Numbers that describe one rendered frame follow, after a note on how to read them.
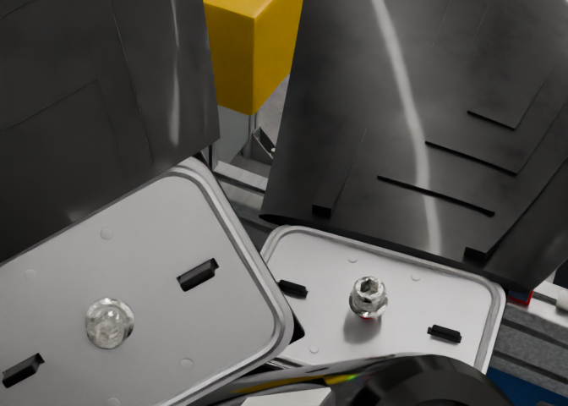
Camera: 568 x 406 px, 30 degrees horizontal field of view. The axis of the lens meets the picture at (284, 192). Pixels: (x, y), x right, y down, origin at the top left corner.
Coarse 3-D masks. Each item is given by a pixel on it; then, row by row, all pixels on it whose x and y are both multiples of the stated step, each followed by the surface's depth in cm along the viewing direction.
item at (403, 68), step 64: (320, 0) 48; (384, 0) 48; (448, 0) 49; (512, 0) 50; (320, 64) 45; (384, 64) 46; (448, 64) 46; (512, 64) 47; (320, 128) 43; (384, 128) 43; (448, 128) 43; (512, 128) 44; (320, 192) 40; (384, 192) 41; (448, 192) 41; (512, 192) 41; (448, 256) 38; (512, 256) 39
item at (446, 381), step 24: (360, 360) 29; (384, 360) 28; (408, 360) 28; (432, 360) 29; (456, 360) 30; (240, 384) 31; (264, 384) 30; (288, 384) 29; (312, 384) 28; (336, 384) 27; (360, 384) 27; (384, 384) 27; (408, 384) 28; (432, 384) 28; (456, 384) 29; (480, 384) 30
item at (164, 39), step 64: (0, 0) 27; (64, 0) 27; (128, 0) 27; (192, 0) 28; (0, 64) 27; (64, 64) 27; (128, 64) 28; (192, 64) 28; (0, 128) 27; (64, 128) 28; (128, 128) 27; (192, 128) 28; (0, 192) 28; (64, 192) 28; (0, 256) 28
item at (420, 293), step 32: (288, 256) 39; (320, 256) 39; (352, 256) 39; (384, 256) 39; (320, 288) 38; (416, 288) 38; (448, 288) 38; (480, 288) 38; (320, 320) 37; (352, 320) 37; (384, 320) 37; (416, 320) 37; (448, 320) 37; (480, 320) 37; (288, 352) 36; (320, 352) 36; (352, 352) 36; (384, 352) 36; (448, 352) 36; (480, 352) 36
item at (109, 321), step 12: (108, 300) 29; (120, 300) 29; (96, 312) 29; (108, 312) 29; (120, 312) 29; (132, 312) 29; (96, 324) 29; (108, 324) 29; (120, 324) 29; (132, 324) 29; (96, 336) 29; (108, 336) 29; (120, 336) 29; (108, 348) 29
